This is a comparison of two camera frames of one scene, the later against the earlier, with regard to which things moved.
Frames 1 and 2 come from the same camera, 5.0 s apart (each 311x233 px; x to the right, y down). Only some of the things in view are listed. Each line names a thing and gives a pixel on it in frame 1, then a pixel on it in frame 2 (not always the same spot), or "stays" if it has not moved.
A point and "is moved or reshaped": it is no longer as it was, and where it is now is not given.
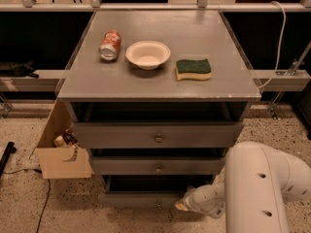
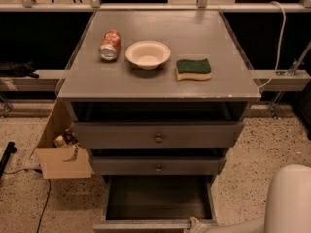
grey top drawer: (157, 134) stays
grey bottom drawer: (147, 191) is moved or reshaped
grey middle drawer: (158, 165) stays
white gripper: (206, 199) -> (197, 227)
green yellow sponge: (192, 69) stays
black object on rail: (24, 69) stays
